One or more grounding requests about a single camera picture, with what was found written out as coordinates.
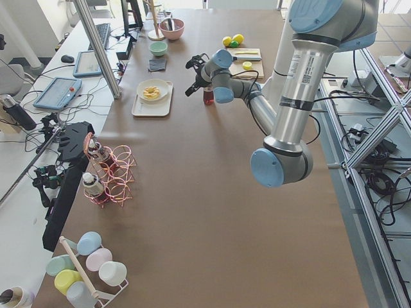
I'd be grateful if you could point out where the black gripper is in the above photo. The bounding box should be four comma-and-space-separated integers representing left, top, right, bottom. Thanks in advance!
185, 54, 211, 96

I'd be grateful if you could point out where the tea bottle picked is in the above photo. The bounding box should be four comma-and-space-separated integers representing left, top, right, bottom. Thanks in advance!
203, 85, 214, 106

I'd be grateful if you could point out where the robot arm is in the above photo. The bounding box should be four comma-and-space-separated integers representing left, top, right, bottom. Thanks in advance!
186, 1, 379, 187

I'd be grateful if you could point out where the beige serving tray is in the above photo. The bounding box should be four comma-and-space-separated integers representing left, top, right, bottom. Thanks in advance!
131, 79, 173, 117

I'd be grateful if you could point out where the tea bottle rear left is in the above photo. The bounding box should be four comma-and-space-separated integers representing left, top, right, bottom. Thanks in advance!
88, 139, 110, 164

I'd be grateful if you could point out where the tea bottle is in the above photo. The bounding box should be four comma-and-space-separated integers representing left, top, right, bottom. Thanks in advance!
88, 139, 110, 164
82, 172, 107, 203

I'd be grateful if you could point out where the tea bottle front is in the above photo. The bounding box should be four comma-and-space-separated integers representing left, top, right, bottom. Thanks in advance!
82, 172, 107, 203

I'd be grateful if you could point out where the braided donut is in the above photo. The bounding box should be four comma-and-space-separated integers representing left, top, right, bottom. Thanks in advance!
143, 86, 161, 100

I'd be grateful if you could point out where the white plate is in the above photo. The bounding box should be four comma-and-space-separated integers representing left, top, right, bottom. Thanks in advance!
137, 79, 169, 103

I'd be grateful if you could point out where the dark grey cloth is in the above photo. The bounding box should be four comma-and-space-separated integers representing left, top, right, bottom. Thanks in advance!
148, 58, 167, 72

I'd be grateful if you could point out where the green bowl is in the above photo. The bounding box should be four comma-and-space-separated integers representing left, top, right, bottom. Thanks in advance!
149, 41, 168, 56

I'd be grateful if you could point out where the steel muddler tool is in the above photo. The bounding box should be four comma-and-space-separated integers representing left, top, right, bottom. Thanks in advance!
233, 55, 262, 62

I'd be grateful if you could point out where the half lemon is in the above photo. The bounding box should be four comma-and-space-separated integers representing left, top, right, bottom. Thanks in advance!
242, 61, 252, 70

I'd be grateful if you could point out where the bamboo cutting board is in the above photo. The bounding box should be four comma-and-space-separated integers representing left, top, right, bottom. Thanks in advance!
226, 47, 265, 80

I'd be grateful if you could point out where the yellow lemon lower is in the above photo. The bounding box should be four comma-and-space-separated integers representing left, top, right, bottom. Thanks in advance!
222, 37, 232, 47

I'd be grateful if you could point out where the yellow lemon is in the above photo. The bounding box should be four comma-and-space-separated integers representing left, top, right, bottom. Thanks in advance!
222, 37, 232, 47
232, 33, 244, 44

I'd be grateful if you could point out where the yellow plastic knife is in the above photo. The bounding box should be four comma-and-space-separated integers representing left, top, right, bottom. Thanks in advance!
234, 50, 258, 55

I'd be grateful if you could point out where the green lime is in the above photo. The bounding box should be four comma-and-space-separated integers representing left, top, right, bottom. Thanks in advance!
229, 40, 239, 48

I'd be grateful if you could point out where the wooden mug tree stand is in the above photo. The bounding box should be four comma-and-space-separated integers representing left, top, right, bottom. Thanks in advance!
144, 0, 165, 41

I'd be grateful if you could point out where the pink bowl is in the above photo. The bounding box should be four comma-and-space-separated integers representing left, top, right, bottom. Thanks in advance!
159, 18, 185, 40

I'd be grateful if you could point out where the yellow lemon upper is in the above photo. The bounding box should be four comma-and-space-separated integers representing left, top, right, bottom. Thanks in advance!
232, 33, 244, 44

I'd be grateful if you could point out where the teach pendant far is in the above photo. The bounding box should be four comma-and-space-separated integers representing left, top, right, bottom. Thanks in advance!
73, 51, 102, 78

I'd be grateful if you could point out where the teach pendant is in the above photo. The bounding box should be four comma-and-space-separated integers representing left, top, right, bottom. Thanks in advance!
73, 51, 102, 78
33, 78, 82, 110

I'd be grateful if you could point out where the black keyboard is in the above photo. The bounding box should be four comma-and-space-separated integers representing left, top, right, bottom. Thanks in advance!
95, 23, 110, 49

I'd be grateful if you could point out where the computer mouse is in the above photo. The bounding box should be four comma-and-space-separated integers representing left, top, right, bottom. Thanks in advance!
60, 55, 74, 64

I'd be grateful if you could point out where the teach pendant near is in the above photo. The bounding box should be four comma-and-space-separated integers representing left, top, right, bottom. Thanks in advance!
33, 78, 82, 110

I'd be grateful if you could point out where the black water bottle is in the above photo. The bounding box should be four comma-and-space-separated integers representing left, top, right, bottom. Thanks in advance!
1, 94, 37, 130

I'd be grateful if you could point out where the pink cup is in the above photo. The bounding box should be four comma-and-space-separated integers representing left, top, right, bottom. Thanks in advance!
85, 248, 112, 272

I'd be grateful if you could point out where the white cup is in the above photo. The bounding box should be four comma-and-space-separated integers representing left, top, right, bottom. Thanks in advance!
98, 261, 127, 286

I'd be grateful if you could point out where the green cup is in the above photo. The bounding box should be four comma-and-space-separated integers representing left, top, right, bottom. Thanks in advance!
46, 254, 75, 277

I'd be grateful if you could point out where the yellow cup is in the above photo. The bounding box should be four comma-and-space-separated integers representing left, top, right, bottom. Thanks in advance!
54, 269, 83, 296

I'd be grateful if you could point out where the grey blue cup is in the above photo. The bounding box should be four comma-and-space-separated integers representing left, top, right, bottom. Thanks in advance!
66, 281, 98, 308

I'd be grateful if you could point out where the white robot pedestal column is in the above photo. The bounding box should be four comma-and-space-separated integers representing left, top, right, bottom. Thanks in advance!
258, 0, 302, 94

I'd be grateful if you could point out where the copper wire bottle rack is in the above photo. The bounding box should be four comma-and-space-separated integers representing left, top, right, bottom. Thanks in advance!
82, 133, 137, 207

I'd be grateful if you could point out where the aluminium frame post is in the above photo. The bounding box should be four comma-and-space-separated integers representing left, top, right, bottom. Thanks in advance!
73, 0, 121, 99

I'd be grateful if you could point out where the white wire cup rack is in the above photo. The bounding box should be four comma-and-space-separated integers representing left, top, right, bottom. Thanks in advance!
58, 236, 130, 307

